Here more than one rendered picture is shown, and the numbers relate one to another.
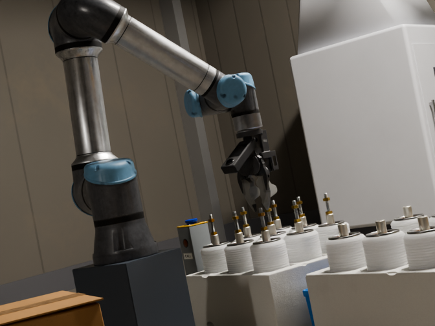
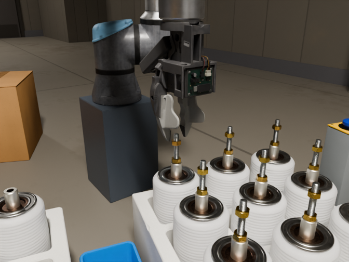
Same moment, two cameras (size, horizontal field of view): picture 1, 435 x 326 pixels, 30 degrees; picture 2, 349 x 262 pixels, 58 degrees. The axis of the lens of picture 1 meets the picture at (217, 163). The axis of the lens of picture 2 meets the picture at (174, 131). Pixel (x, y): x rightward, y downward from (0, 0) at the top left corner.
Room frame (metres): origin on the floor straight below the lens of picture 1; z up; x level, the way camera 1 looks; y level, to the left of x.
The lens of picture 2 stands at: (2.28, -0.63, 0.57)
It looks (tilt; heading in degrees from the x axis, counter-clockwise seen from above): 22 degrees down; 104
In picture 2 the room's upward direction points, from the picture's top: straight up
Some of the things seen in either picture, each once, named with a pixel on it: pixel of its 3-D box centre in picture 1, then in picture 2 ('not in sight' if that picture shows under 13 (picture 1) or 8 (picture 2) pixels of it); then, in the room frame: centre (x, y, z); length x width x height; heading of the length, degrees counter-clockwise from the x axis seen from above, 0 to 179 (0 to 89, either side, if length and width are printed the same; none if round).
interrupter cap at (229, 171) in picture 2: (240, 243); (227, 165); (2.24, -0.02, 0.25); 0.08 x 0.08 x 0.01
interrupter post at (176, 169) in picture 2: (265, 236); (176, 169); (2.14, -0.09, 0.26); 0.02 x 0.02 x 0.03
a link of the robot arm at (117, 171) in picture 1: (112, 187); (116, 43); (1.87, 0.25, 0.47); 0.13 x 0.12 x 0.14; 22
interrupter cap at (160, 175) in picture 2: (267, 241); (176, 175); (2.14, -0.09, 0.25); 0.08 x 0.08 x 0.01
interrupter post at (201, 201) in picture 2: (299, 228); (201, 200); (2.21, -0.18, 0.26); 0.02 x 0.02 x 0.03
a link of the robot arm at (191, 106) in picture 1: (209, 99); not in sight; (2.10, -0.01, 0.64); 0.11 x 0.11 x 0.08; 22
